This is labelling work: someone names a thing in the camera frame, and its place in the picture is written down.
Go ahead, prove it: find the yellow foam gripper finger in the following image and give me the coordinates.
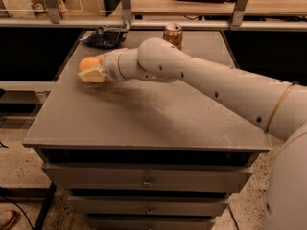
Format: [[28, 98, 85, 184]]
[[78, 64, 106, 83]]

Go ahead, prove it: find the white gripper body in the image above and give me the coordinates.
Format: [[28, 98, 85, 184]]
[[100, 49, 127, 81]]

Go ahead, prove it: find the orange fruit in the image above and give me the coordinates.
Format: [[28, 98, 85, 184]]
[[79, 57, 100, 72]]

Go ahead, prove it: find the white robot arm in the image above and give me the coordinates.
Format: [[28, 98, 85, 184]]
[[79, 38, 307, 230]]

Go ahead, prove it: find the blue chip bag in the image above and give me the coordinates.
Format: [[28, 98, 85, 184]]
[[80, 25, 129, 49]]

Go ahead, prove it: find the gold soda can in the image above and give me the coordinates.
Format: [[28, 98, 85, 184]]
[[163, 23, 183, 49]]

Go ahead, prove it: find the grey drawer cabinet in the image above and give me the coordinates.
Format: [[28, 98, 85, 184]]
[[24, 45, 270, 230]]

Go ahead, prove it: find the colourful snack package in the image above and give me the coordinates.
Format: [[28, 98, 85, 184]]
[[0, 0, 48, 19]]

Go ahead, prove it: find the red shoe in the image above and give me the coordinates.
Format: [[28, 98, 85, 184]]
[[0, 210, 17, 230]]

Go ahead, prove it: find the black floor cable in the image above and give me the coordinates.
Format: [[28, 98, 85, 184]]
[[0, 194, 35, 230]]

